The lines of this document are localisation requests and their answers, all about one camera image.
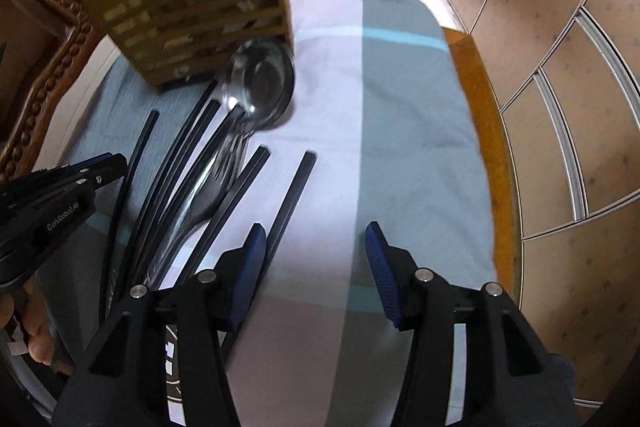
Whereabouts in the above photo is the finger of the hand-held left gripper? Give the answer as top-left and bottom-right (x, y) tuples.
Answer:
(50, 154), (129, 198)
(27, 155), (113, 180)

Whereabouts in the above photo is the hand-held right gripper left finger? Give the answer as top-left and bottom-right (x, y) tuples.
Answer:
(52, 223), (268, 427)

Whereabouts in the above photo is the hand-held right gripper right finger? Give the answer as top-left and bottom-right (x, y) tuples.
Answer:
(364, 221), (583, 427)

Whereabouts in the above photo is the silver fork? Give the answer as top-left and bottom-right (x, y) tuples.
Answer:
(145, 132), (252, 288)

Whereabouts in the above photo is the slatted wooden utensil holder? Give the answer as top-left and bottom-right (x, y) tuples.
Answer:
(77, 0), (293, 94)

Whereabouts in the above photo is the stainless steel ladle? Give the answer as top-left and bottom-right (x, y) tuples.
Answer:
(160, 39), (297, 258)

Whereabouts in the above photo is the person's left hand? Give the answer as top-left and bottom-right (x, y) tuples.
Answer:
(0, 278), (68, 370)

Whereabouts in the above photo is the carved wooden chair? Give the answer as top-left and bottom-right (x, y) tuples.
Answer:
(0, 0), (108, 182)

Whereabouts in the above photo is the patchwork grey white tablecloth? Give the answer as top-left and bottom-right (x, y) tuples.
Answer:
(37, 0), (498, 427)

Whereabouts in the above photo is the orange wooden table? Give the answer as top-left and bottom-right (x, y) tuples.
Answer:
(442, 27), (523, 308)

